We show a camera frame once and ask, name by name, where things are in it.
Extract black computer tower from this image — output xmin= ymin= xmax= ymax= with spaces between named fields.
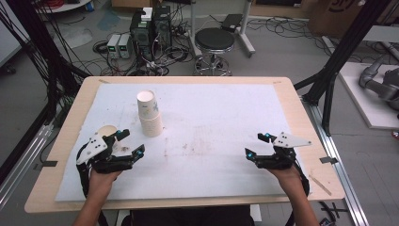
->
xmin=130 ymin=10 xmax=154 ymax=61
xmin=152 ymin=5 xmax=173 ymax=49

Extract black round stool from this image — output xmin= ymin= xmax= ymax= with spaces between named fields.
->
xmin=194 ymin=27 xmax=235 ymax=77

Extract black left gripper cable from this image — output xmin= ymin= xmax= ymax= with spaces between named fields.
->
xmin=75 ymin=159 xmax=95 ymax=200

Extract person's right hand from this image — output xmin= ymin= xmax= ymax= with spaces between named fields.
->
xmin=266 ymin=166 xmax=303 ymax=197

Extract black metal frame post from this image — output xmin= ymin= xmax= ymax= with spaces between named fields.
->
xmin=294 ymin=0 xmax=393 ymax=137

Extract aluminium floor rail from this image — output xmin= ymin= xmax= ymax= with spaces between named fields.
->
xmin=0 ymin=123 xmax=55 ymax=210
xmin=302 ymin=97 xmax=371 ymax=226

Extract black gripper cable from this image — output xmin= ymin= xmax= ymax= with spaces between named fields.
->
xmin=75 ymin=159 xmax=95 ymax=200
xmin=293 ymin=163 xmax=311 ymax=198

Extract grey power supply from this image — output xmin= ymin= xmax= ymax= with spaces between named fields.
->
xmin=118 ymin=33 xmax=133 ymax=59
xmin=106 ymin=33 xmax=121 ymax=59

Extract white metal stand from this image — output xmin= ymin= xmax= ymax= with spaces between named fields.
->
xmin=187 ymin=0 xmax=257 ymax=59

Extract person's left hand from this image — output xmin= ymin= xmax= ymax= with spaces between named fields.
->
xmin=88 ymin=169 xmax=123 ymax=200

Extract flat black device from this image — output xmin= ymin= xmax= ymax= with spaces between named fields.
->
xmin=220 ymin=13 xmax=244 ymax=33

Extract white round table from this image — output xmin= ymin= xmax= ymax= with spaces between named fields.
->
xmin=34 ymin=0 xmax=92 ymax=14

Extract cardboard box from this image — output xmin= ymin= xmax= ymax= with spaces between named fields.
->
xmin=307 ymin=0 xmax=399 ymax=40

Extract white wall panel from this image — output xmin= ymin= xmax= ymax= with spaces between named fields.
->
xmin=0 ymin=0 xmax=23 ymax=69

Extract stack of paper cups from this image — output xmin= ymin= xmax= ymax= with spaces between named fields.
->
xmin=136 ymin=89 xmax=165 ymax=138

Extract tangle of floor cables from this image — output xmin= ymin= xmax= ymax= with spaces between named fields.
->
xmin=92 ymin=40 xmax=196 ymax=77

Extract white floor board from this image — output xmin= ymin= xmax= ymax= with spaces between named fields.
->
xmin=338 ymin=61 xmax=399 ymax=130

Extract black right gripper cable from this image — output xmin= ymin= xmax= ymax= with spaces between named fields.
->
xmin=293 ymin=163 xmax=311 ymax=198

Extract small white box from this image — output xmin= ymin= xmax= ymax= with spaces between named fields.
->
xmin=140 ymin=7 xmax=153 ymax=23

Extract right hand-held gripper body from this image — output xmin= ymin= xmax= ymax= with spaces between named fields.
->
xmin=253 ymin=131 xmax=313 ymax=171

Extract loose black floor cables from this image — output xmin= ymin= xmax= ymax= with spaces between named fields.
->
xmin=247 ymin=17 xmax=330 ymax=57

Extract black metal frame with cables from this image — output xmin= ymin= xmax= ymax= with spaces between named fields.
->
xmin=0 ymin=0 xmax=90 ymax=186

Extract thin wooden stick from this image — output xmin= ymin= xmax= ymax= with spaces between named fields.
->
xmin=309 ymin=174 xmax=332 ymax=196

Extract person's dark lap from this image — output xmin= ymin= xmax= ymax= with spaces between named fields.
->
xmin=120 ymin=205 xmax=255 ymax=226

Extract wooden table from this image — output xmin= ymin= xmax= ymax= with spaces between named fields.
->
xmin=24 ymin=75 xmax=346 ymax=215

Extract white table mat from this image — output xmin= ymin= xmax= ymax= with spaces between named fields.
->
xmin=55 ymin=83 xmax=302 ymax=202

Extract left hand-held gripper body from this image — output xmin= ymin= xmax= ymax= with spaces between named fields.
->
xmin=75 ymin=131 xmax=136 ymax=174

